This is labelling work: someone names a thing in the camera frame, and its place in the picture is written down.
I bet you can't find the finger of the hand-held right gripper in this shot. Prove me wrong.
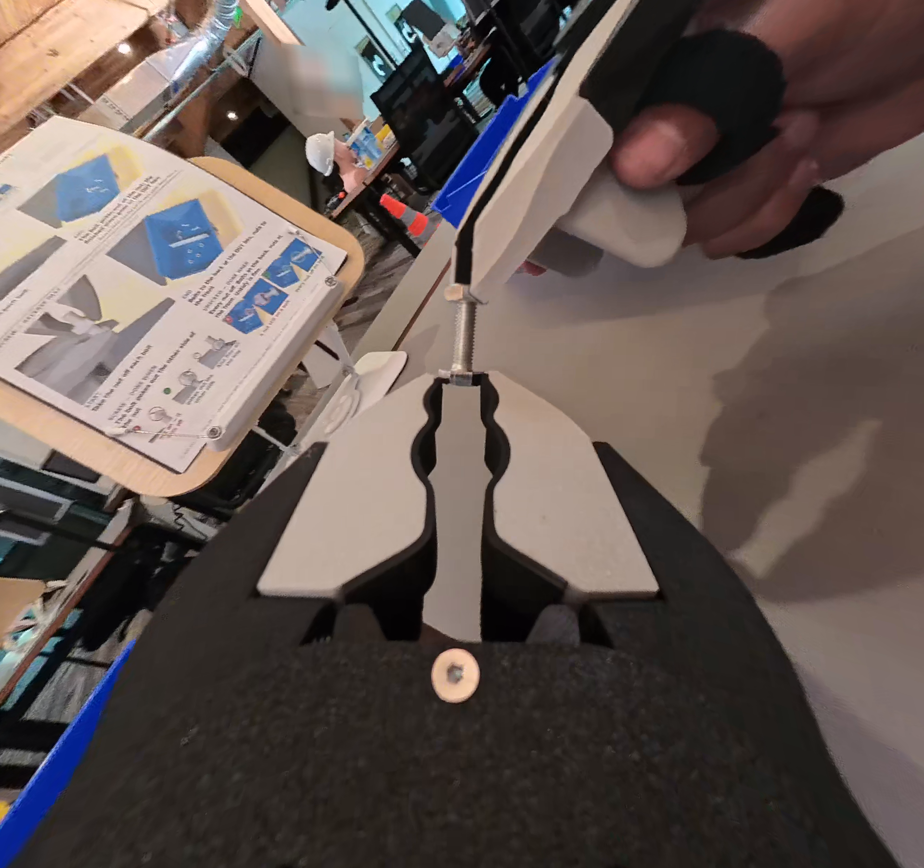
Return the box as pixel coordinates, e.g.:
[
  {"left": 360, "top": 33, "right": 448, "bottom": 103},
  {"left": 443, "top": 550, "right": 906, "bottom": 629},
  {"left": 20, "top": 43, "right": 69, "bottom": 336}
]
[{"left": 453, "top": 0, "right": 688, "bottom": 306}]

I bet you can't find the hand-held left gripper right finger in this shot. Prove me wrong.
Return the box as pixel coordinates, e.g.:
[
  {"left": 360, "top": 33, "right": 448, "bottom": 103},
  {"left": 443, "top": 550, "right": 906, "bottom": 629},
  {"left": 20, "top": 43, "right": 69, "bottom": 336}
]
[{"left": 478, "top": 373, "right": 661, "bottom": 641}]

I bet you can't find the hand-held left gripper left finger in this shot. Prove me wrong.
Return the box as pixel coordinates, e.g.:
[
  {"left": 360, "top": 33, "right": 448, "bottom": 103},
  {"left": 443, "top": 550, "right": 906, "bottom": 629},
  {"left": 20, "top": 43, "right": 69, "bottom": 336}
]
[{"left": 256, "top": 377, "right": 443, "bottom": 641}]

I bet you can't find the blue plastic bin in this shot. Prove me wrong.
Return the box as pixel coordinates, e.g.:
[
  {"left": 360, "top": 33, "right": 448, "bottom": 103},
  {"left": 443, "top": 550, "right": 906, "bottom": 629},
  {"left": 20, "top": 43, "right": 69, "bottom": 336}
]
[
  {"left": 0, "top": 638, "right": 138, "bottom": 868},
  {"left": 435, "top": 0, "right": 802, "bottom": 230}
]

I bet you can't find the silver hex bolt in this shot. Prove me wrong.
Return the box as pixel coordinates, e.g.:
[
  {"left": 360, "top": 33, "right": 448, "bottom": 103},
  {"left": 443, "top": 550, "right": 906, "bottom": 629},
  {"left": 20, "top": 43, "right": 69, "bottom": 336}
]
[{"left": 435, "top": 301, "right": 483, "bottom": 385}]

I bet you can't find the person's right hand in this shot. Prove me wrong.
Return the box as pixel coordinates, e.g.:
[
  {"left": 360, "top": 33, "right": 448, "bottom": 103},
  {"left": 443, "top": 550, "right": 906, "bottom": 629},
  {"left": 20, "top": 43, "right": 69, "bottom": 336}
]
[{"left": 523, "top": 0, "right": 924, "bottom": 277}]

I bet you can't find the black mesh office chair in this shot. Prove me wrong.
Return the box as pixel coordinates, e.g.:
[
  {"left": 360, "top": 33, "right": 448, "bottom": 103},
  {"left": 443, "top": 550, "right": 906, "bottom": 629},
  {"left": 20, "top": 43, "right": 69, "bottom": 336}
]
[{"left": 370, "top": 41, "right": 479, "bottom": 191}]

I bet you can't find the orange traffic cone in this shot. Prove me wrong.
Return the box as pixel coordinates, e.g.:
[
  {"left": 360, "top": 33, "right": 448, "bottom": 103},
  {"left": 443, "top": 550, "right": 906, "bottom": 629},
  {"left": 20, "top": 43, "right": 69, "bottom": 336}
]
[{"left": 379, "top": 193, "right": 443, "bottom": 240}]

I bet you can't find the printed instruction sheet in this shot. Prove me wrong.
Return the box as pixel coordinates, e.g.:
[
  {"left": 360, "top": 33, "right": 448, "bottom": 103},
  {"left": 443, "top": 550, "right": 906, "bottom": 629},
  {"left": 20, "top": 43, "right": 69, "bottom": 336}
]
[{"left": 0, "top": 116, "right": 349, "bottom": 475}]

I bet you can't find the silver ventilation duct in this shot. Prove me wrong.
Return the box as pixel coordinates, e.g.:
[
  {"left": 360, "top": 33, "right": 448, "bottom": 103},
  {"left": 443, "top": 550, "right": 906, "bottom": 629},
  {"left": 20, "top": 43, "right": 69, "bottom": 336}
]
[{"left": 144, "top": 0, "right": 250, "bottom": 143}]

